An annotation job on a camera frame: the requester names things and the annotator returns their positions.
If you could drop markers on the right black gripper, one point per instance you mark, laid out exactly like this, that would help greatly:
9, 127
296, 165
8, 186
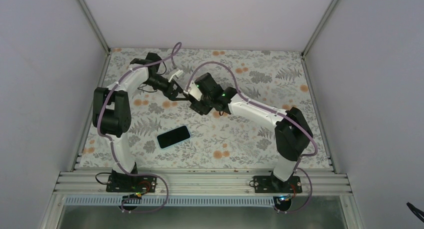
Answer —
199, 108

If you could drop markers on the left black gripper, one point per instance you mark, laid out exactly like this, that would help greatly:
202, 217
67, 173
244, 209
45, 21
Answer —
174, 92

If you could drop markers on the phone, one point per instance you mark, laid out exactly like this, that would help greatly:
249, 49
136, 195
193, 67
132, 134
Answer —
173, 137

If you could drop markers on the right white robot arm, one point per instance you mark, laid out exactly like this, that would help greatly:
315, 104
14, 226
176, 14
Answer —
292, 133

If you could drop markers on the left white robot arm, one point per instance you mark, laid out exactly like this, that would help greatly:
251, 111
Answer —
111, 112

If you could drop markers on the floral table mat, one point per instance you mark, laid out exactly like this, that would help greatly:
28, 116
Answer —
275, 78

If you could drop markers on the black object at corner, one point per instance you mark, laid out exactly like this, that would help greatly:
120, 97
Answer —
416, 211

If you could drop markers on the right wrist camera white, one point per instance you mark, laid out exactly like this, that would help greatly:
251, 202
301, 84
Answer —
193, 91

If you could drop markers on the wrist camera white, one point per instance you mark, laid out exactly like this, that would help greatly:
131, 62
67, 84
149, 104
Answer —
193, 91
175, 74

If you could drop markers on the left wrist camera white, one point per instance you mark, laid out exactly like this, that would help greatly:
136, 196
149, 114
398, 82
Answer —
175, 74

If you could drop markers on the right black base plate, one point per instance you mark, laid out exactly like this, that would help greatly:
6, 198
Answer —
267, 184

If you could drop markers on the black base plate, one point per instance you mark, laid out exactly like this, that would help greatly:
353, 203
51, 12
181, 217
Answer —
267, 184
123, 183

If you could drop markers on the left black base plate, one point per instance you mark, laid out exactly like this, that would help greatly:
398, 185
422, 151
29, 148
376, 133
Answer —
123, 183

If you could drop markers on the aluminium rail frame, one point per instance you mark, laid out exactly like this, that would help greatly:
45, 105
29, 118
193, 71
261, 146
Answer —
197, 188

